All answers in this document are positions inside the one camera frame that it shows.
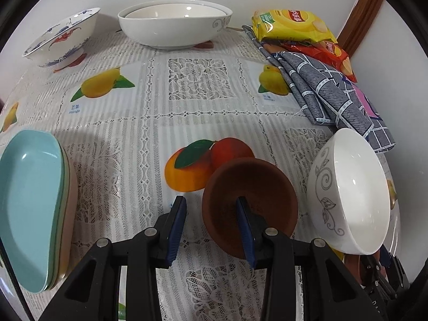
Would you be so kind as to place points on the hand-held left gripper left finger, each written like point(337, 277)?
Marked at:
point(175, 227)

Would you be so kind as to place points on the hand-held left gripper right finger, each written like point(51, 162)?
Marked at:
point(245, 234)

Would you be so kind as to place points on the white bowl grey vine print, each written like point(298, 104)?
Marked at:
point(354, 190)

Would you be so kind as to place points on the fruit print tablecloth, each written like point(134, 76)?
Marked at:
point(140, 133)

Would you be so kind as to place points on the blue plastic plate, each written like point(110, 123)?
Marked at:
point(26, 207)

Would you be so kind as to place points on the red chip bag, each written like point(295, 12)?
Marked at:
point(331, 55)

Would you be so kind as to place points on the pink plastic plate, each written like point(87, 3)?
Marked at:
point(73, 204)

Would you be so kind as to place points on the plain white nested bowl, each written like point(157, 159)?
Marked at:
point(174, 11)

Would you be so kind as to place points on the large white bowl grey scroll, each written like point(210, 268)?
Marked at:
point(170, 31)

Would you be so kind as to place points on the blue patterned white bowl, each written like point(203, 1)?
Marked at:
point(60, 36)

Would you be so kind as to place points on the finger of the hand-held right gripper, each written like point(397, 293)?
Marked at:
point(386, 257)

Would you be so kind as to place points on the grey checked cloth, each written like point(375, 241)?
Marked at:
point(321, 90)

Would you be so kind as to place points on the brown wooden door frame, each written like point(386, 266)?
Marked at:
point(361, 20)

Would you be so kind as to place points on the small brown bowl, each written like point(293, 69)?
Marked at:
point(264, 187)

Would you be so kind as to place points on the yellow chip bag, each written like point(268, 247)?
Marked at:
point(294, 23)

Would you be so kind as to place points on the green plastic plate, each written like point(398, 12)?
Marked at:
point(65, 187)

